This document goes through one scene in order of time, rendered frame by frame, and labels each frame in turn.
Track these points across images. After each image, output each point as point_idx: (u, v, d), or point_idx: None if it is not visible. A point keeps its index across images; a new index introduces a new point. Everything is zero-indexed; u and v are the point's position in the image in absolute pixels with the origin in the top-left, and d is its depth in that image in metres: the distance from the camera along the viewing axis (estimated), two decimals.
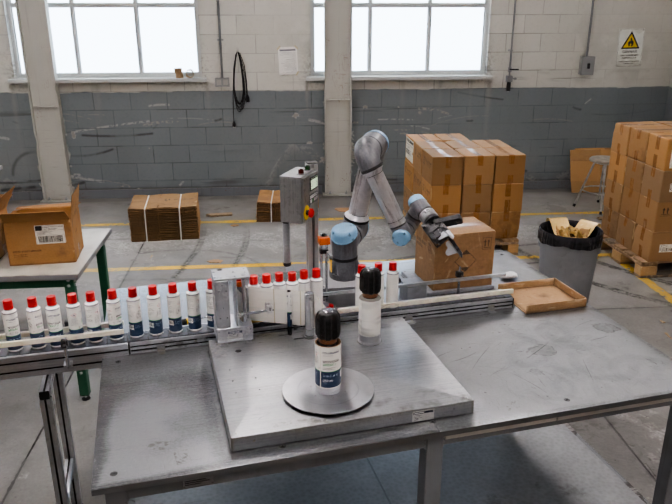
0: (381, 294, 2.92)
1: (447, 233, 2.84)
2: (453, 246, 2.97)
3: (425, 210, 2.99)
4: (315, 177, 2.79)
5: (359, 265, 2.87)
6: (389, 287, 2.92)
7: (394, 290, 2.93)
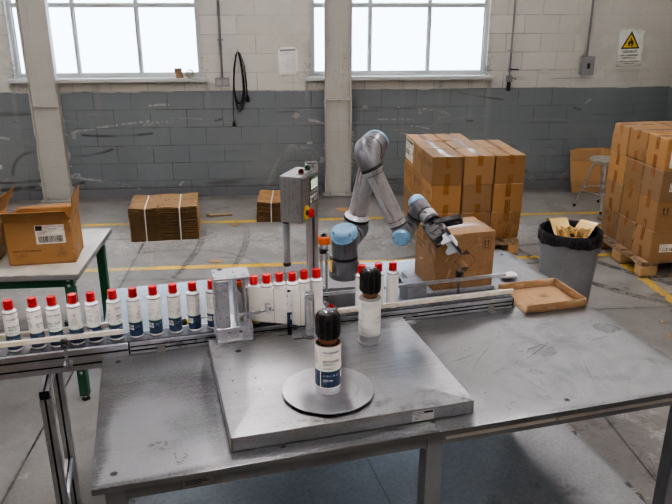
0: (381, 294, 2.92)
1: (450, 238, 2.85)
2: (454, 246, 2.95)
3: (425, 210, 2.99)
4: (315, 177, 2.79)
5: (359, 265, 2.87)
6: (389, 287, 2.92)
7: (394, 290, 2.93)
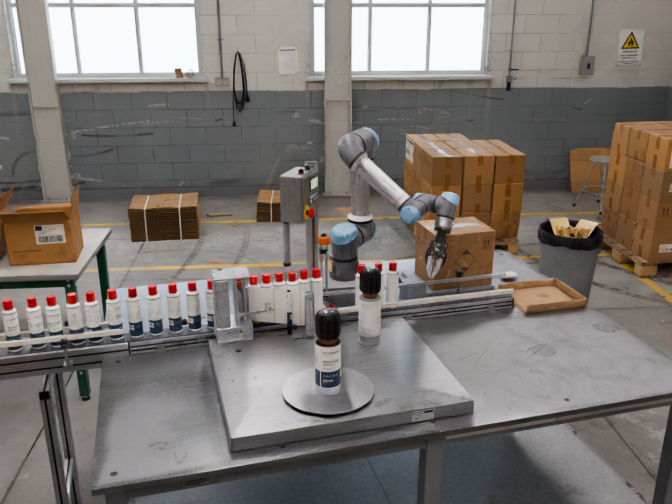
0: (381, 294, 2.92)
1: (437, 272, 2.90)
2: (426, 262, 2.92)
3: (454, 224, 2.90)
4: (315, 177, 2.79)
5: (359, 265, 2.87)
6: (389, 287, 2.92)
7: (394, 290, 2.93)
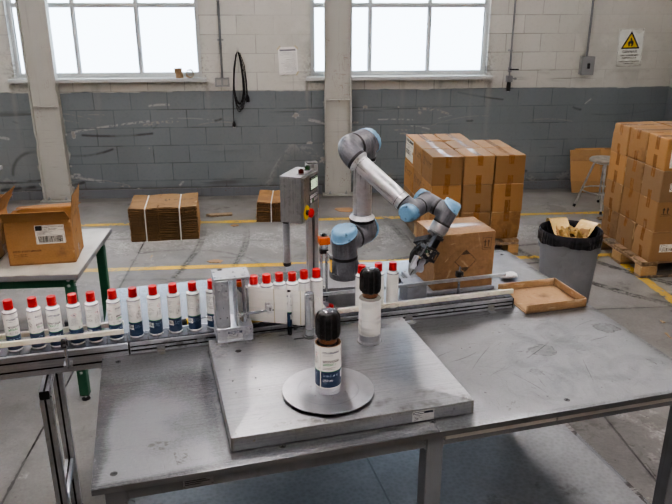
0: (381, 294, 2.92)
1: (418, 271, 2.95)
2: (410, 260, 2.93)
3: (447, 230, 2.91)
4: (315, 177, 2.79)
5: (359, 265, 2.87)
6: (389, 287, 2.92)
7: (394, 290, 2.93)
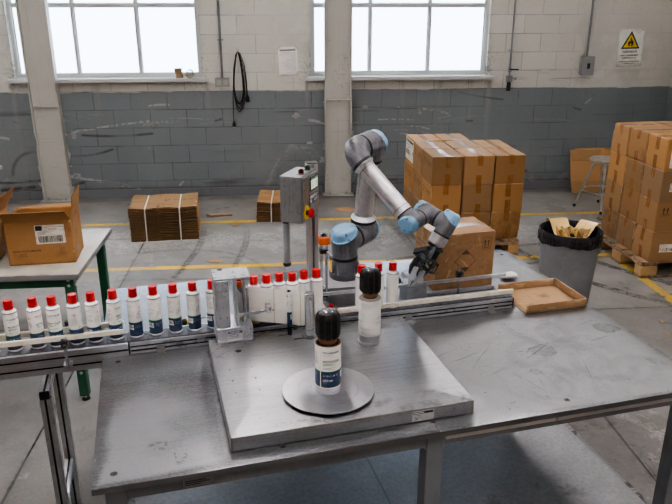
0: (381, 294, 2.92)
1: (417, 282, 2.96)
2: (410, 271, 2.94)
3: (447, 242, 2.93)
4: (315, 177, 2.79)
5: (359, 265, 2.87)
6: (389, 287, 2.92)
7: (394, 290, 2.93)
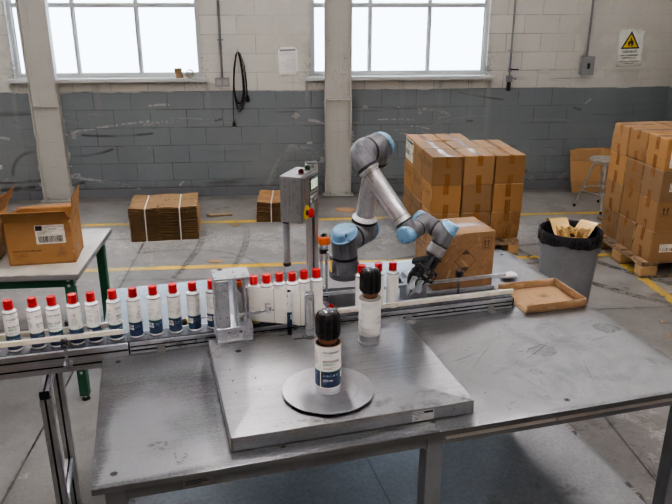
0: (381, 294, 2.92)
1: (416, 291, 2.98)
2: (408, 281, 2.96)
3: (445, 251, 2.95)
4: (315, 177, 2.79)
5: (359, 265, 2.87)
6: (389, 287, 2.92)
7: (394, 290, 2.93)
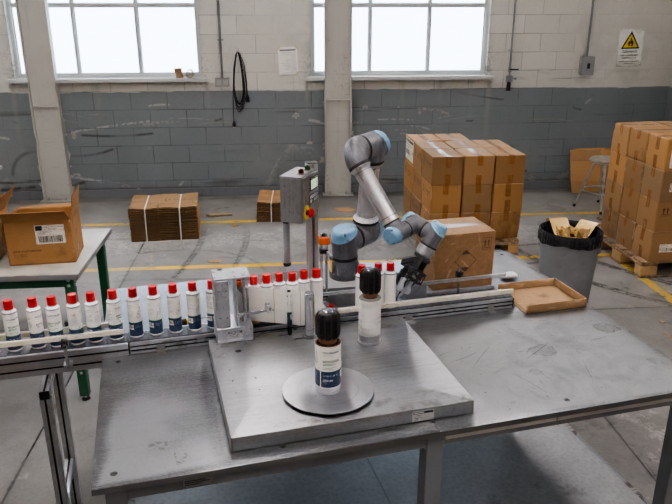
0: (381, 294, 2.92)
1: (405, 292, 2.97)
2: (397, 282, 2.95)
3: (434, 253, 2.94)
4: (315, 177, 2.79)
5: (359, 265, 2.87)
6: (387, 287, 2.92)
7: (392, 290, 2.92)
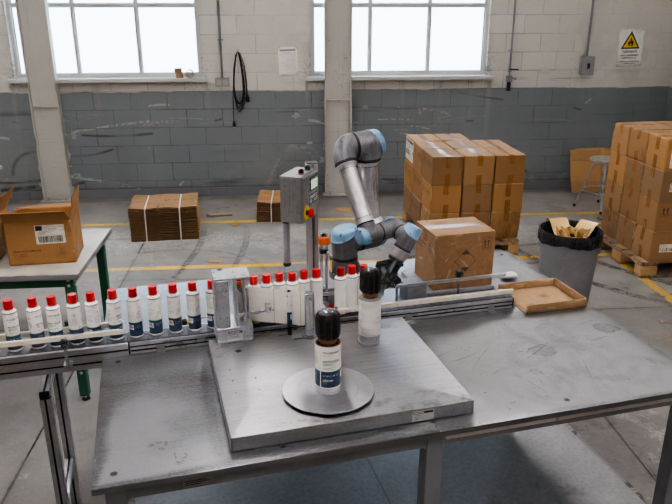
0: (353, 297, 2.89)
1: (379, 295, 2.94)
2: None
3: (408, 255, 2.91)
4: (315, 177, 2.79)
5: (338, 268, 2.84)
6: (361, 290, 2.89)
7: None
